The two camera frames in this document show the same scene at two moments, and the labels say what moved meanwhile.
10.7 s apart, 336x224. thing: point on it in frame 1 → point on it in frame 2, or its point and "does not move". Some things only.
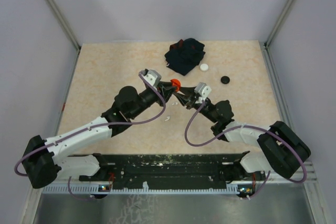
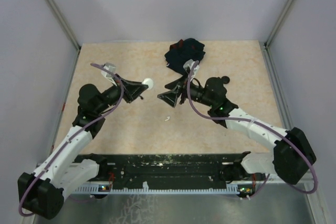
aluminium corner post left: x=52 y=2 does not move
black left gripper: x=165 y=89 → x=131 y=89
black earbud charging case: x=225 y=80 does not move
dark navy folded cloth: x=184 y=55 does not move
